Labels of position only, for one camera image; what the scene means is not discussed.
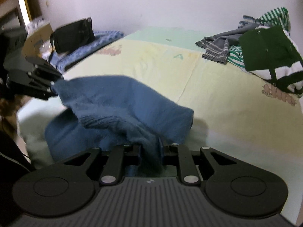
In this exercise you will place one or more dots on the wooden door frame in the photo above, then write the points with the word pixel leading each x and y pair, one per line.
pixel 26 2

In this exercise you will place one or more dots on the blue checkered blanket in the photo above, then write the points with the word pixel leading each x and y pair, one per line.
pixel 106 35

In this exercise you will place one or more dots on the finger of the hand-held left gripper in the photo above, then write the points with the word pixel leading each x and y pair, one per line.
pixel 33 85
pixel 45 68

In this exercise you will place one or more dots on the dark green garment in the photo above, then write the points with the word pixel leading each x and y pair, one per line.
pixel 265 49

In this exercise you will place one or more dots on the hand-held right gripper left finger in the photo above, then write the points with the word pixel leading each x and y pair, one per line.
pixel 139 152

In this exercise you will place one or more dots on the blue knit sweater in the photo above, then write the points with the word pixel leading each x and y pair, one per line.
pixel 118 99

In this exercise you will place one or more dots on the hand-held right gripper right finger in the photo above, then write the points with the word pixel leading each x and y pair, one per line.
pixel 160 151

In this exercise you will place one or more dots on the grey striped garment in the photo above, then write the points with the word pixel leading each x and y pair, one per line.
pixel 220 45

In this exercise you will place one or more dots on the green white striped garment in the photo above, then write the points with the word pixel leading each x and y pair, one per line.
pixel 274 16

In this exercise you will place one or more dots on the cardboard box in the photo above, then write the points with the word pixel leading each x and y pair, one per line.
pixel 37 36

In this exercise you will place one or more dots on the person's black jacket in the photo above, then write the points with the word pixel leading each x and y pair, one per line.
pixel 9 160

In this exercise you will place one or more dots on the black shoulder bag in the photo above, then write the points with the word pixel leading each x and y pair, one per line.
pixel 73 35

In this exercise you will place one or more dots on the clear plastic bag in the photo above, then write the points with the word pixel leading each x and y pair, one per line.
pixel 35 23

